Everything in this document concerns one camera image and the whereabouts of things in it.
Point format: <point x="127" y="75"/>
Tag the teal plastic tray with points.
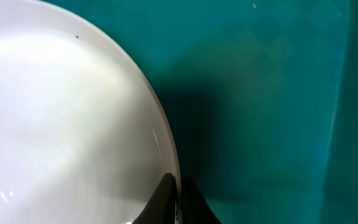
<point x="261" y="97"/>

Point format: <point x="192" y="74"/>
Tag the large white plate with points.
<point x="83" y="137"/>

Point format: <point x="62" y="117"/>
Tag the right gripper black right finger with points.
<point x="195" y="209"/>

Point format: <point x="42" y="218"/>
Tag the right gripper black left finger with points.
<point x="161" y="207"/>

